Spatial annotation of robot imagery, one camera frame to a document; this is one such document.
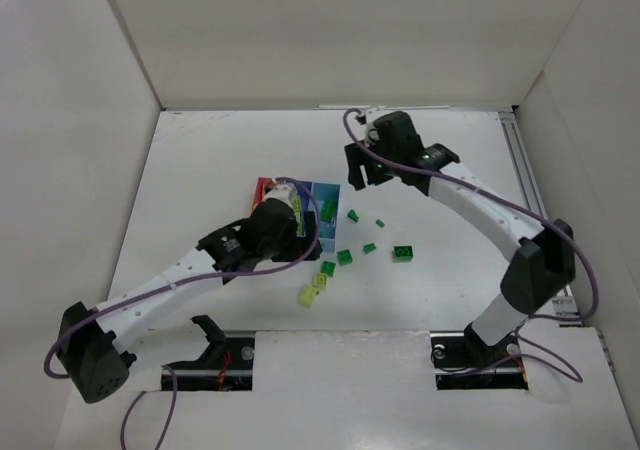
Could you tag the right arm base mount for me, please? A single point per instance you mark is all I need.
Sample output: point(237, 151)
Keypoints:
point(458, 366)

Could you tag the aluminium rail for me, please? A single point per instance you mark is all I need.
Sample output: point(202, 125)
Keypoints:
point(563, 305)

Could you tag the pale green lego block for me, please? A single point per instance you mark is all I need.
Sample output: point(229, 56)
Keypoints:
point(297, 206)

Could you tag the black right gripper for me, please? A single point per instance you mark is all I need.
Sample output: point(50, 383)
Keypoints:
point(358, 165)

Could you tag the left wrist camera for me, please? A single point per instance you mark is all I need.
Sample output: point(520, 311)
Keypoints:
point(284, 192)

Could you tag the lime green lego brick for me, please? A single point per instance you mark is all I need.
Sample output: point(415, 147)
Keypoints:
point(320, 280)

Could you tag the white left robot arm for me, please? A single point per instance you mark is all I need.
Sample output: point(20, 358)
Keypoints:
point(100, 347)

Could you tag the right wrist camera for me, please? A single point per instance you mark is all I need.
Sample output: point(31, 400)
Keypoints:
point(367, 118)

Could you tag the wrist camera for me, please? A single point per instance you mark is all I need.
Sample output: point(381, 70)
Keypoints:
point(367, 118)
point(284, 192)

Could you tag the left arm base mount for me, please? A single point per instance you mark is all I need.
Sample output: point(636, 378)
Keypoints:
point(225, 364)

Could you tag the pink plastic bin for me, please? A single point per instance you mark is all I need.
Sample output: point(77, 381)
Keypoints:
point(263, 186)

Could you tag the pale green lego piece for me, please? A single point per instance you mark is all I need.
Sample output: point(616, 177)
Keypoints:
point(308, 295)

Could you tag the green lego plate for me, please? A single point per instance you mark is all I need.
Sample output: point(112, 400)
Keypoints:
point(328, 211)

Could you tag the small green lego brick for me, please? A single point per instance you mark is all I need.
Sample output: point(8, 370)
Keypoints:
point(328, 268)

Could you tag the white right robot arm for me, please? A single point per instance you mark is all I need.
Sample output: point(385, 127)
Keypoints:
point(540, 259)

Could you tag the green two-by-two lego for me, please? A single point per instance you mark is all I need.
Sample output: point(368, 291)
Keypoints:
point(344, 257)

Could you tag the light blue plastic bin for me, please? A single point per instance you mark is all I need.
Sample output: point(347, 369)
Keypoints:
point(327, 196)

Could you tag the green wedge lego piece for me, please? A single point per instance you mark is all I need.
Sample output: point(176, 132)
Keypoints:
point(352, 215)

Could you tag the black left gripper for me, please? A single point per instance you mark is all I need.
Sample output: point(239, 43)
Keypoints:
point(304, 246)

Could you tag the small green arch lego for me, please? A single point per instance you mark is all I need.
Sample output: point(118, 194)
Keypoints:
point(368, 248)

